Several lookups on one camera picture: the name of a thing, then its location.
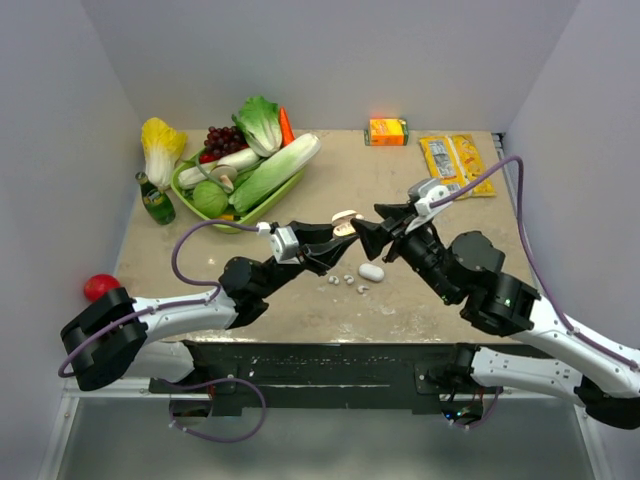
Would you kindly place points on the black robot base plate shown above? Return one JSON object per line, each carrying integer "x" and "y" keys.
{"x": 417, "y": 377}

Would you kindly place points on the red chili pepper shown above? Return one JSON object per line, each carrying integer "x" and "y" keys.
{"x": 205, "y": 158}

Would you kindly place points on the purple grapes bunch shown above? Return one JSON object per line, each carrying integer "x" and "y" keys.
{"x": 223, "y": 141}

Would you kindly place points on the green glass bottle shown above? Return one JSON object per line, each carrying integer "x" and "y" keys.
{"x": 156, "y": 202}

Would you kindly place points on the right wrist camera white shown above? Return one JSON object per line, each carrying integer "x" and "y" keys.
{"x": 428, "y": 198}

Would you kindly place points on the round green cabbage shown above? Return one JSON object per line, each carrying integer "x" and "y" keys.
{"x": 209, "y": 199}

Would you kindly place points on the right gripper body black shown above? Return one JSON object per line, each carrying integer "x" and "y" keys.
{"x": 419, "y": 247}

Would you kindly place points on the orange carrot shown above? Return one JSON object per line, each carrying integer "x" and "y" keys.
{"x": 286, "y": 130}

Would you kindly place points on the yellow snack packet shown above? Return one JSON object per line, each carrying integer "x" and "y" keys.
{"x": 453, "y": 159}

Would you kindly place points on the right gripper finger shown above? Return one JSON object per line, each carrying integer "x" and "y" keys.
{"x": 394, "y": 213}
{"x": 374, "y": 237}

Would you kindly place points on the green lettuce head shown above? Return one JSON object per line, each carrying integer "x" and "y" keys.
{"x": 258, "y": 120}

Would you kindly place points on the red tomato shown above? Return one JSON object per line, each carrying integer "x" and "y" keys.
{"x": 98, "y": 285}

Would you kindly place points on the white charging case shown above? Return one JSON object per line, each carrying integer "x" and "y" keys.
{"x": 371, "y": 272}

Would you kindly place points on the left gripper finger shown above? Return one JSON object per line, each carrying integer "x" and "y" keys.
{"x": 306, "y": 231}
{"x": 340, "y": 245}

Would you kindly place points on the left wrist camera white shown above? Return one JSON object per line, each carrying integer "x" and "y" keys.
{"x": 282, "y": 240}

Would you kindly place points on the white radish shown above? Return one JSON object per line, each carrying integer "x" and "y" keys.
{"x": 241, "y": 160}

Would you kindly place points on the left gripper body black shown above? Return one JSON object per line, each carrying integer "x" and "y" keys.
{"x": 304, "y": 262}

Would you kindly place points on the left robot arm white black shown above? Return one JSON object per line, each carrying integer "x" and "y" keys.
{"x": 118, "y": 331}

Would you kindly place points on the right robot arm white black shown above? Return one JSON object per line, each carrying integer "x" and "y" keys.
{"x": 468, "y": 273}

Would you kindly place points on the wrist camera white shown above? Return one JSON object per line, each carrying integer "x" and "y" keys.
{"x": 428, "y": 198}
{"x": 282, "y": 240}

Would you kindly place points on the orange juice box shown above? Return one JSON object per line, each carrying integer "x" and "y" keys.
{"x": 386, "y": 132}

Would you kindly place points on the yellow napa cabbage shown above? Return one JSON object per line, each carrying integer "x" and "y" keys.
{"x": 162, "y": 148}

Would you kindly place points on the beige earbud charging case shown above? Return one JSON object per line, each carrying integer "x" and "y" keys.
{"x": 341, "y": 222}

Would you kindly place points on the green plastic basket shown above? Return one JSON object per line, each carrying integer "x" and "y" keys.
{"x": 248, "y": 218}

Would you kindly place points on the long green napa cabbage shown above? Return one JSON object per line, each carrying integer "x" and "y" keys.
{"x": 274, "y": 172}

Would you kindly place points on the beige mushroom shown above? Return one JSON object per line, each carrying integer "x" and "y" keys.
{"x": 224, "y": 176}

